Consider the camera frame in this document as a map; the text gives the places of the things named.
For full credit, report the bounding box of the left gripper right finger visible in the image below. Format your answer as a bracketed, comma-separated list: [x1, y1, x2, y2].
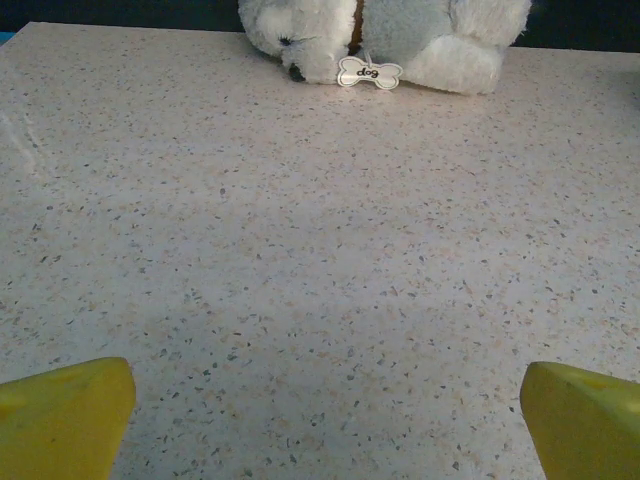
[519, 361, 640, 480]

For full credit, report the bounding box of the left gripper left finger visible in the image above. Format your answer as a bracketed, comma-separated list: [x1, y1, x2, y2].
[0, 356, 137, 480]

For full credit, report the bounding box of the bone-shaped dog tag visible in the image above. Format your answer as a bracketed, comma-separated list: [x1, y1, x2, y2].
[336, 54, 404, 91]

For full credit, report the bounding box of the white grey plush dog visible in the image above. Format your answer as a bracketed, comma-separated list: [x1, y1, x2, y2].
[236, 0, 534, 96]

